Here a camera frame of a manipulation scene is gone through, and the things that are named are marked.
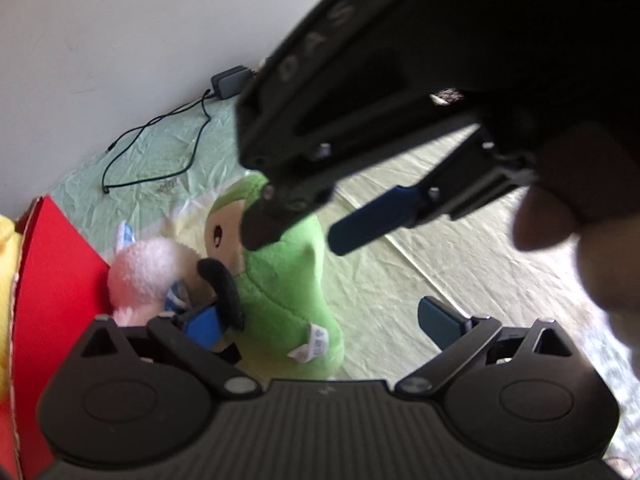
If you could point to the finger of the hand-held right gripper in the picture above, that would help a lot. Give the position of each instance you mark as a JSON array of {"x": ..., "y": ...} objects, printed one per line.
[
  {"x": 260, "y": 227},
  {"x": 370, "y": 217}
]

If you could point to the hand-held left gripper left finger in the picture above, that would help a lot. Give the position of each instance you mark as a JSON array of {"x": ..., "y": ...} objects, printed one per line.
[{"x": 202, "y": 322}]

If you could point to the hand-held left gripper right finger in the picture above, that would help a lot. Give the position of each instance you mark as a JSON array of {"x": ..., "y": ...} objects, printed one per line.
[{"x": 440, "y": 320}]

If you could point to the green plush toy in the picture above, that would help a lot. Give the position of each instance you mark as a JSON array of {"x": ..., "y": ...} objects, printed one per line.
[{"x": 285, "y": 285}]

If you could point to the red cardboard box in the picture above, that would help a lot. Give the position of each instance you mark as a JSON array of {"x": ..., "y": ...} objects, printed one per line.
[{"x": 55, "y": 270}]

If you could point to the yellow plush toy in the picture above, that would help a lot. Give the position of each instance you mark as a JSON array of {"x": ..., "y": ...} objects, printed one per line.
[{"x": 7, "y": 260}]

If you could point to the person's right hand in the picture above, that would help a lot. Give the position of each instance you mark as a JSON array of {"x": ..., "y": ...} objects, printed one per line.
[{"x": 605, "y": 200}]

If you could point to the cartoon print bed sheet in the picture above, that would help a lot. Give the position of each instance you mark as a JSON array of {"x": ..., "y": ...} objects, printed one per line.
[{"x": 380, "y": 280}]

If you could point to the pink plush toy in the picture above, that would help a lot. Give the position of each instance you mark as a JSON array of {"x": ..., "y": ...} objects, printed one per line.
[{"x": 145, "y": 270}]

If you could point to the black power adapter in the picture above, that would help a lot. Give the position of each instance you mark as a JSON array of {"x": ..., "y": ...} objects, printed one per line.
[{"x": 230, "y": 81}]

